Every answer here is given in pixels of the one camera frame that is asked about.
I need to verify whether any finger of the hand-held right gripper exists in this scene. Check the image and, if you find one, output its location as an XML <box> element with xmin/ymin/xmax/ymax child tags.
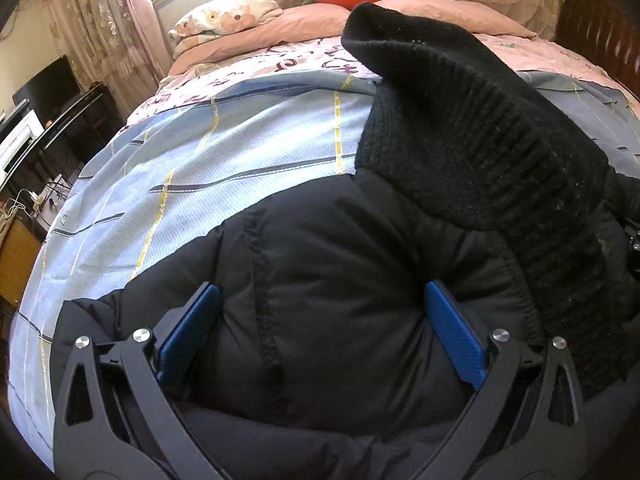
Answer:
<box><xmin>620</xmin><ymin>210</ymin><xmax>640</xmax><ymax>273</ymax></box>

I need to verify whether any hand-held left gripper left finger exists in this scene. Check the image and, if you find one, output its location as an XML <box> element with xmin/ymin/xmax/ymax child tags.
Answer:
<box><xmin>52</xmin><ymin>282</ymin><xmax>223</xmax><ymax>480</ymax></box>

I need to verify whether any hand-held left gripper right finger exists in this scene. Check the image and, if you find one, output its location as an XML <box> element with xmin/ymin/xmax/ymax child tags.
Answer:
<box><xmin>424</xmin><ymin>280</ymin><xmax>589</xmax><ymax>480</ymax></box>

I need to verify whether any blue plaid bed cover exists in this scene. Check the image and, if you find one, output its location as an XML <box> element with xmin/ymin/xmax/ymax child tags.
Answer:
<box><xmin>7</xmin><ymin>67</ymin><xmax>640</xmax><ymax>466</ymax></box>

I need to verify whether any wooden cabinet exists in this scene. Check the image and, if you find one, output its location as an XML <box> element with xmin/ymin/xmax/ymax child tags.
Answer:
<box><xmin>0</xmin><ymin>215</ymin><xmax>45</xmax><ymax>313</ymax></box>

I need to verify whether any dark wooden headboard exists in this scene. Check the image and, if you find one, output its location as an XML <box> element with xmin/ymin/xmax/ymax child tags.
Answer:
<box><xmin>555</xmin><ymin>0</ymin><xmax>640</xmax><ymax>93</ymax></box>

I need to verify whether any black glass stand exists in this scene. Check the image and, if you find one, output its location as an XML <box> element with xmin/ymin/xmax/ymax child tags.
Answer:
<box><xmin>0</xmin><ymin>82</ymin><xmax>126</xmax><ymax>198</ymax></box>

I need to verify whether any white box appliance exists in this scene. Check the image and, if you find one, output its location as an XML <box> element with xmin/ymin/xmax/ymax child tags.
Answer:
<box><xmin>0</xmin><ymin>107</ymin><xmax>45</xmax><ymax>173</ymax></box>

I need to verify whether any pink printed bed sheet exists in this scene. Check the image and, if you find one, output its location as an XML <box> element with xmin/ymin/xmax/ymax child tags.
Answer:
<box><xmin>125</xmin><ymin>35</ymin><xmax>640</xmax><ymax>126</ymax></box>

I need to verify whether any black flat screen monitor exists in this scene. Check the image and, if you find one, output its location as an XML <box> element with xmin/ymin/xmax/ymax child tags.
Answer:
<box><xmin>12</xmin><ymin>55</ymin><xmax>82</xmax><ymax>117</ymax></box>

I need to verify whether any floral pillow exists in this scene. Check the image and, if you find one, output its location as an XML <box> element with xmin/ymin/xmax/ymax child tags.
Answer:
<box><xmin>167</xmin><ymin>0</ymin><xmax>286</xmax><ymax>58</ymax></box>

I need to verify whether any pink curtain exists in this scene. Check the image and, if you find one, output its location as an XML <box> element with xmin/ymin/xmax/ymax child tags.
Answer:
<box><xmin>119</xmin><ymin>0</ymin><xmax>177</xmax><ymax>83</ymax></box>

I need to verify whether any pink quilt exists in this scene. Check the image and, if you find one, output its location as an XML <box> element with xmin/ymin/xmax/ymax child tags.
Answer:
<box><xmin>170</xmin><ymin>0</ymin><xmax>538</xmax><ymax>76</ymax></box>

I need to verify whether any floral lace curtain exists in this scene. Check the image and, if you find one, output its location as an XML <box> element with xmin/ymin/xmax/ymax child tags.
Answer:
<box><xmin>37</xmin><ymin>0</ymin><xmax>571</xmax><ymax>108</ymax></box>

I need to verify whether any white power strip with cables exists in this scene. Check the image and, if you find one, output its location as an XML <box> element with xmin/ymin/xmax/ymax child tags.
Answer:
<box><xmin>7</xmin><ymin>185</ymin><xmax>73</xmax><ymax>223</ymax></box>

